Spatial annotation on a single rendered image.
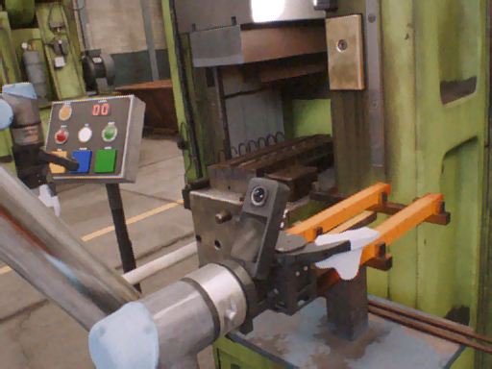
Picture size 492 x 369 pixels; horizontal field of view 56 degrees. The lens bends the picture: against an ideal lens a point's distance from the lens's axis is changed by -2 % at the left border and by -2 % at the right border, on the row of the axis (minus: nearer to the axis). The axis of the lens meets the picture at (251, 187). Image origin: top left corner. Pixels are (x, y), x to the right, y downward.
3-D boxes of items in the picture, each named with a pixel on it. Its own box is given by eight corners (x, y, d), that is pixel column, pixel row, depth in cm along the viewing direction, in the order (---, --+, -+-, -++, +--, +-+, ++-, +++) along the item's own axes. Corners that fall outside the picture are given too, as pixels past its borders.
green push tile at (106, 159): (113, 171, 149) (116, 149, 150) (93, 171, 151) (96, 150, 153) (116, 173, 150) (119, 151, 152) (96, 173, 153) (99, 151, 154)
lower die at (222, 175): (258, 196, 129) (255, 166, 126) (209, 186, 143) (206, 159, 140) (343, 159, 157) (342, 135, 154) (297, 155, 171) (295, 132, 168)
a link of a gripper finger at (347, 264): (379, 266, 61) (310, 279, 60) (378, 224, 60) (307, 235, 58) (389, 277, 58) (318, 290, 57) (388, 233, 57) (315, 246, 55)
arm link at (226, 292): (170, 269, 51) (219, 290, 45) (202, 253, 54) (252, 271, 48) (181, 328, 53) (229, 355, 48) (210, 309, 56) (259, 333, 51)
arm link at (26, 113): (-6, 86, 119) (29, 82, 124) (5, 128, 122) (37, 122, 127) (1, 86, 113) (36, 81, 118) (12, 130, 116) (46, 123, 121)
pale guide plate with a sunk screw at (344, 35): (360, 89, 111) (356, 14, 106) (329, 89, 117) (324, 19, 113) (365, 88, 113) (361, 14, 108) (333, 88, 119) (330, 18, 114)
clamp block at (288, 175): (292, 203, 120) (290, 179, 119) (268, 198, 126) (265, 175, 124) (320, 189, 129) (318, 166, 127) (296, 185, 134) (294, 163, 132)
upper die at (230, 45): (243, 63, 119) (239, 24, 116) (193, 67, 132) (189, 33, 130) (337, 50, 147) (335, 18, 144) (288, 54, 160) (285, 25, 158)
